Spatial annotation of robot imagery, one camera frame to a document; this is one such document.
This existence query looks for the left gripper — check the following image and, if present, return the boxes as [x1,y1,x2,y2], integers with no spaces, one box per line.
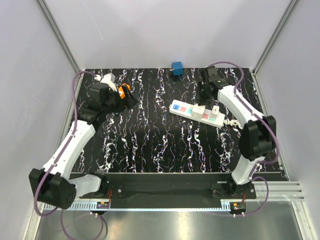
[102,85,138,114]

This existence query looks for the white multicolour power strip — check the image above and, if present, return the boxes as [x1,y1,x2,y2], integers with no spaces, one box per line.
[169,99,225,128]

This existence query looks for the white charger plug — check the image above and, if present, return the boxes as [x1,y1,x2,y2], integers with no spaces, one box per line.
[210,105,220,119]

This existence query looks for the white cube adapter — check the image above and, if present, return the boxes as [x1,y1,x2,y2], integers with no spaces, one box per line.
[191,104,206,119]

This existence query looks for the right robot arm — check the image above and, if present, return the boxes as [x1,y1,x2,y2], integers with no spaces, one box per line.
[196,65,277,199]

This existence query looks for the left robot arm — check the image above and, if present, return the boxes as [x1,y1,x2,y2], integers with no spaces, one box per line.
[28,81,138,210]

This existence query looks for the orange power strip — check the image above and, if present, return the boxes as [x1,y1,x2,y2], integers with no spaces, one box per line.
[118,83,131,99]

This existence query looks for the blue cube adapter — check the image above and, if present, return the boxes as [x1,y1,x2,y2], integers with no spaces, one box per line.
[171,61,184,76]

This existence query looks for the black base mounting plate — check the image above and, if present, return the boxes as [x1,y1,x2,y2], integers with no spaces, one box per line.
[79,171,256,210]

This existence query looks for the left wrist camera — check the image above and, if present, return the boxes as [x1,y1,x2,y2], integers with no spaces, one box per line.
[100,73,118,92]

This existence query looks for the white power strip cord plug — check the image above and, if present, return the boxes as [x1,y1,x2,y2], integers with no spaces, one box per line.
[223,118,242,129]

